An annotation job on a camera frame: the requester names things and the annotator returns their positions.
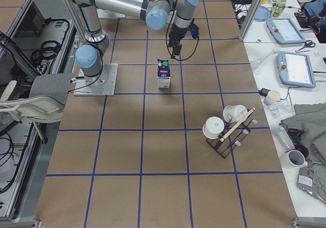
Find black power adapter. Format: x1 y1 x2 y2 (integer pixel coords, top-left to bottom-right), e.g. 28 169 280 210
259 88 270 97

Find green glass jar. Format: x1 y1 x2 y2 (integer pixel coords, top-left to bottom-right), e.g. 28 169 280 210
271 0 287 17

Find lower teach pendant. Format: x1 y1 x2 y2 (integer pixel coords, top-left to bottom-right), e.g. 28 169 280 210
277 51 316 88

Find aluminium frame post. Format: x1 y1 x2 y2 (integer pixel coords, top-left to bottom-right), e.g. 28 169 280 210
238 0 263 41

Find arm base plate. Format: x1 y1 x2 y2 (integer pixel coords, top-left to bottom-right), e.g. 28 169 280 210
73 63 118 96
97 9 126 19

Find grey office chair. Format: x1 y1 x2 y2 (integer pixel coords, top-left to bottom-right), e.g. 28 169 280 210
1 73 74 144

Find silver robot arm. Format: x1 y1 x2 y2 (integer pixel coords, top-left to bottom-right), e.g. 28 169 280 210
64 0 200 93

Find white plastic spoon tool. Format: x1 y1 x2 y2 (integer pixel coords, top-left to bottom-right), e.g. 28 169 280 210
250 47 280 71

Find clear plastic bottle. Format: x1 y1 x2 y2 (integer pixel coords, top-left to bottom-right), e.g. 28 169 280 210
271 126 295 152

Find black cable bundle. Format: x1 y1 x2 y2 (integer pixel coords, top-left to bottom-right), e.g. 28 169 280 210
30 18 71 73

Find cream lavender cup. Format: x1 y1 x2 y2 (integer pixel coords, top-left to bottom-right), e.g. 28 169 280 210
263 90 281 106

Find light blue bowl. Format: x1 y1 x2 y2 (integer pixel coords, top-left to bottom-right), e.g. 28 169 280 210
254 6 271 21

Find black scissors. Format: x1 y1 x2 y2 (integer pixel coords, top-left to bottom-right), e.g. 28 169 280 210
295 40 316 52

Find teach pendant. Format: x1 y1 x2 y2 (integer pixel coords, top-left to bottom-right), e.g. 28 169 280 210
266 18 306 44
277 51 316 88

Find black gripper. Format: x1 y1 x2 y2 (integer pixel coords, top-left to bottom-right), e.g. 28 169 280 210
168 23 188 59

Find white mug grey interior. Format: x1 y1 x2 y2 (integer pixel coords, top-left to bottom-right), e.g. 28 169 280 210
287 150 308 168

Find upper teach pendant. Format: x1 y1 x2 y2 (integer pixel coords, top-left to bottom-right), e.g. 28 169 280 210
266 18 306 44

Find blue white milk carton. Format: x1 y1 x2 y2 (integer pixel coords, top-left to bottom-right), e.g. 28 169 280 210
157 59 171 89

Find white mug on rack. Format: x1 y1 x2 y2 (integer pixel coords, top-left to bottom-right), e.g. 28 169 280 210
202 117 225 139
223 105 248 123

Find black wire mug rack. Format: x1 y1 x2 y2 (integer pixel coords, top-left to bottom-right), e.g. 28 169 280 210
206 107 258 159

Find grey cloth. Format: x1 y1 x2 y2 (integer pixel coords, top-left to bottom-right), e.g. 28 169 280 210
279 102 326 205

